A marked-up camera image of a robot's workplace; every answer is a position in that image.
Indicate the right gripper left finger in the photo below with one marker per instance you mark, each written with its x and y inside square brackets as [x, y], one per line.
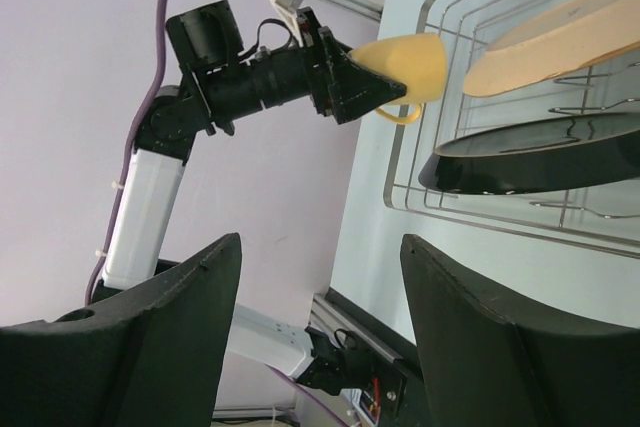
[125, 347]

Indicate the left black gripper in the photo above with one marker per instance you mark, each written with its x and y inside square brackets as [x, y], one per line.
[318, 68]

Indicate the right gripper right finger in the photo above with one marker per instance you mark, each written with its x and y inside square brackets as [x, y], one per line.
[491, 356]

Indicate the yellow mug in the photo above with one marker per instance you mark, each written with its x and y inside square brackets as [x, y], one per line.
[418, 61]

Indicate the metal wire dish rack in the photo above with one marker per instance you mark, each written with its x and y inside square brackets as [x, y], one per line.
[602, 218]

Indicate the red rimmed beige plate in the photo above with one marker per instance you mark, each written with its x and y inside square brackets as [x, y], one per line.
[562, 153]

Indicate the beige bird pattern plate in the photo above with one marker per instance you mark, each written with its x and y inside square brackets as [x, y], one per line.
[569, 37]

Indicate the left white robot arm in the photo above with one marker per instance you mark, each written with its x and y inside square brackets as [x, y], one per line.
[204, 40]

